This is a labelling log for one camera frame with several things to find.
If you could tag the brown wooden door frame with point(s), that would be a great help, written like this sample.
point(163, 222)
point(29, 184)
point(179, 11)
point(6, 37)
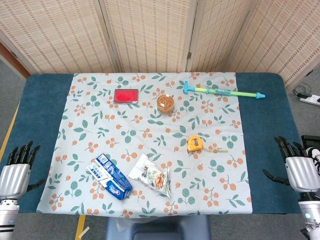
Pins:
point(12, 60)

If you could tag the floral print tablecloth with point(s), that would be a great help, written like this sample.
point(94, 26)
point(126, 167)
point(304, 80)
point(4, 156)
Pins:
point(140, 140)

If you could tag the green blue toy water gun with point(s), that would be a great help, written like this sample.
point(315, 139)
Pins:
point(232, 92)

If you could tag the white black sneaker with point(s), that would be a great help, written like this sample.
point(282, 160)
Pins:
point(315, 153)

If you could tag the clear jar of snacks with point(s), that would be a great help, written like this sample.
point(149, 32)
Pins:
point(165, 104)

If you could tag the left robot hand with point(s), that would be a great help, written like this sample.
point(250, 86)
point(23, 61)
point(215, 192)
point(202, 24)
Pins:
point(15, 180)

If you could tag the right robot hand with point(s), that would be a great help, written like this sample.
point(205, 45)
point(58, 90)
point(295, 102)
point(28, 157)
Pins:
point(302, 175)

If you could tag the black power adapter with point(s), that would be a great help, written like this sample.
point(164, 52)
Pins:
point(303, 95)

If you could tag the white peanut snack bag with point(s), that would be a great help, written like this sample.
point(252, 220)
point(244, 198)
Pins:
point(150, 175)

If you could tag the white power strip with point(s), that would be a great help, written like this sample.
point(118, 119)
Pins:
point(311, 100)

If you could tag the beige tape strip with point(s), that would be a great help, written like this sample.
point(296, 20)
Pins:
point(83, 232)

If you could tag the yellow tape measure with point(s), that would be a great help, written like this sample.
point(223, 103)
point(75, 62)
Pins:
point(194, 143)

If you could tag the blue toothpaste box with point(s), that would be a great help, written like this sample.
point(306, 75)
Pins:
point(112, 178)

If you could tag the black box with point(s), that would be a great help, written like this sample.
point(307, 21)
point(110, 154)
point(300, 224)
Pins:
point(311, 141)

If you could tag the red black flat case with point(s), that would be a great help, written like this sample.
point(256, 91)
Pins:
point(125, 96)

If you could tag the bamboo folding screen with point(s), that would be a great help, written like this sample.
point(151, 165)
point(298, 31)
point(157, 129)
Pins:
point(150, 35)

